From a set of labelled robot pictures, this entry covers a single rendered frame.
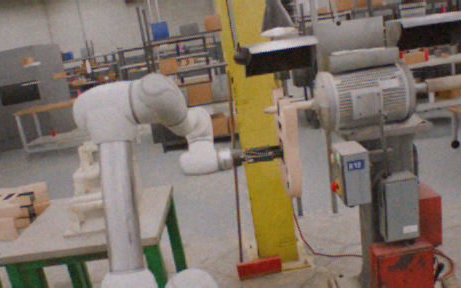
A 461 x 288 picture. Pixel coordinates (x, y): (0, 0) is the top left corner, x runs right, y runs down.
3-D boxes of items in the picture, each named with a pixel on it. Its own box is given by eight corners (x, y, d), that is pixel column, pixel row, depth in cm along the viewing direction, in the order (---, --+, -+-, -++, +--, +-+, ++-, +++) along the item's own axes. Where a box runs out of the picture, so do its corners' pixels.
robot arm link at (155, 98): (187, 90, 136) (146, 96, 138) (172, 58, 120) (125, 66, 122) (189, 127, 131) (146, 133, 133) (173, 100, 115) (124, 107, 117)
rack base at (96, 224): (135, 212, 182) (134, 210, 181) (130, 227, 167) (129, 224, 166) (72, 223, 181) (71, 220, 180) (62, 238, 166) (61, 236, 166)
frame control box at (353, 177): (389, 191, 176) (385, 131, 170) (410, 211, 156) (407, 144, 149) (331, 201, 177) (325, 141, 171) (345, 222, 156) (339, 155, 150)
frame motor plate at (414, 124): (408, 119, 195) (408, 111, 194) (433, 129, 172) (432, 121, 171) (333, 131, 196) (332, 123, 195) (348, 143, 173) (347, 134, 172)
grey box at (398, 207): (411, 227, 184) (404, 105, 171) (421, 238, 174) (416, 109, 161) (377, 233, 185) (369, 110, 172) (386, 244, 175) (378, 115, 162)
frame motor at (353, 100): (399, 113, 195) (395, 57, 189) (425, 125, 169) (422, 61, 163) (313, 127, 197) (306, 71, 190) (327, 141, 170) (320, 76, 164)
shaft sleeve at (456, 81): (466, 89, 179) (460, 82, 183) (469, 79, 175) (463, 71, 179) (426, 96, 180) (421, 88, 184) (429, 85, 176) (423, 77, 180)
